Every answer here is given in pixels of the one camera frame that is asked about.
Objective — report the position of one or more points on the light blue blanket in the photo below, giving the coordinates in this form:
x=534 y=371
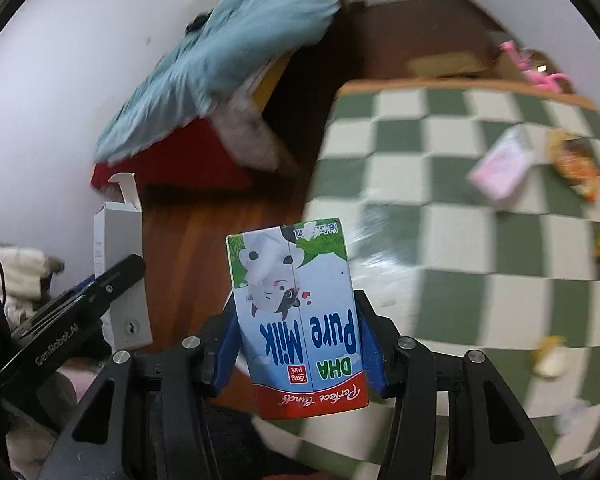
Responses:
x=220 y=45

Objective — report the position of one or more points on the orange snack wrapper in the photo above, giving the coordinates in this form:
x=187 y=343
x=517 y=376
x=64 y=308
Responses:
x=575 y=162

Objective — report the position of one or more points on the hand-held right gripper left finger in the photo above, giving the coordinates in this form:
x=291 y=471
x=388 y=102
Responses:
x=223 y=357

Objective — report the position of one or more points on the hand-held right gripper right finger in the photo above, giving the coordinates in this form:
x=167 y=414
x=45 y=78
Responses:
x=373 y=355

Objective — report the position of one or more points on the blue white milk carton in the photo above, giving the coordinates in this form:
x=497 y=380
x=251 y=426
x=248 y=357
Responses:
x=300 y=317

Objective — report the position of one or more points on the brown cardboard box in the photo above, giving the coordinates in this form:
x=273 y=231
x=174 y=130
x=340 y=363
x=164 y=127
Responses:
x=445 y=65

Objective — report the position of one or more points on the pink packet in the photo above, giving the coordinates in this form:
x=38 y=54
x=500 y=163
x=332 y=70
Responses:
x=502 y=164

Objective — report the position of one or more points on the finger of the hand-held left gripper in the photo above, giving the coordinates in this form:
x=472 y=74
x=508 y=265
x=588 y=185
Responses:
x=75 y=321
x=82 y=287

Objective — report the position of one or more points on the grey white cloth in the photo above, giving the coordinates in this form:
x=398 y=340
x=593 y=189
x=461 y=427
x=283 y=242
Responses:
x=247 y=130

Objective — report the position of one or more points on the yellow cardboard box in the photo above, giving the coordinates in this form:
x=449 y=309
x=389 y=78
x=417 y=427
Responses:
x=269 y=82

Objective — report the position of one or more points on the white cardboard box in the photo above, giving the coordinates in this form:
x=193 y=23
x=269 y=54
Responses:
x=125 y=255

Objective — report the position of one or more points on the pale pink cloth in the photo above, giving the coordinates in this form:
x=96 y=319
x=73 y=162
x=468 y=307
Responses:
x=35 y=440

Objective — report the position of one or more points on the yellow white wrapper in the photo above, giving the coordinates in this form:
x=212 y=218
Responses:
x=550 y=357

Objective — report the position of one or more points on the green white checkered mat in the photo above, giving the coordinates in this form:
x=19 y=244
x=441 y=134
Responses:
x=430 y=240

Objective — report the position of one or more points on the pink toy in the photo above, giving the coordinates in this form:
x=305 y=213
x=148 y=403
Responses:
x=535 y=72

